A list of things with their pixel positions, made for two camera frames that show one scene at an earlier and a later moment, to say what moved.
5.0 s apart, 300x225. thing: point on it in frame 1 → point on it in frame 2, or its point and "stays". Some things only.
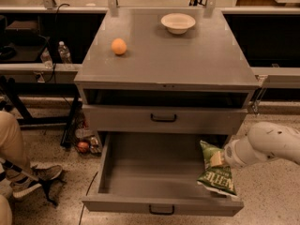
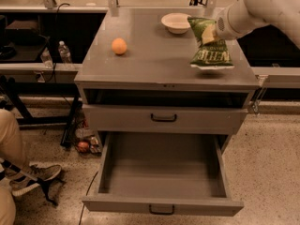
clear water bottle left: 47,59 stays
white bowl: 177,23 stays
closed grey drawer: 165,119 stays
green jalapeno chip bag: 218,177 → 213,55
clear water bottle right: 64,52 stays
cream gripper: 232,157 → 223,26
